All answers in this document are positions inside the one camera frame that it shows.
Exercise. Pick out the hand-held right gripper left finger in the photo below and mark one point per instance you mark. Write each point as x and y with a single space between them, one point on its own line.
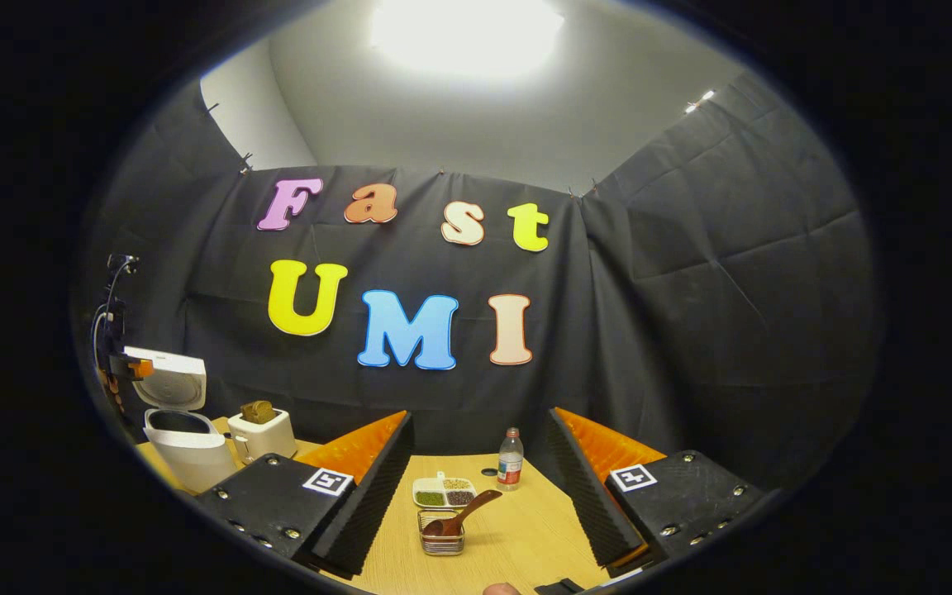
368 504

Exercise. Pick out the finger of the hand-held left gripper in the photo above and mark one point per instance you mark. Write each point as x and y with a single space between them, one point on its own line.
143 368

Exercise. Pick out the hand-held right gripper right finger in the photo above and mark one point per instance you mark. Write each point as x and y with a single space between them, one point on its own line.
587 504

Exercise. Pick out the white divided rice dish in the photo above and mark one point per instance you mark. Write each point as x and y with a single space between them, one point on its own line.
430 497

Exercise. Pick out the brown wooden spoon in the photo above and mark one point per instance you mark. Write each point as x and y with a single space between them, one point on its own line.
443 525

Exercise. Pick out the white rice cooker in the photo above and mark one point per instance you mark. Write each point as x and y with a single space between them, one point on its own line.
191 459

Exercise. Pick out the clear plastic water bottle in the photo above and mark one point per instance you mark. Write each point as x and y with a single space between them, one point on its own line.
511 463

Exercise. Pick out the white toaster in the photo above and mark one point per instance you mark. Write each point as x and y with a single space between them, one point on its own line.
265 438

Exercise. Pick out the brown toast slice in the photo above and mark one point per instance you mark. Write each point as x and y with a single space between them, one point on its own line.
259 411

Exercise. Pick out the black backdrop cloth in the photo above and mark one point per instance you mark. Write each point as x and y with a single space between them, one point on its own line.
691 289

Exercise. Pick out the small ceiling light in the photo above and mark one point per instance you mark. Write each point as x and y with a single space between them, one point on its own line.
700 101

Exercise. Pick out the large ceiling light panel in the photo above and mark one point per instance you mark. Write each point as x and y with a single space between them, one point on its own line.
468 33

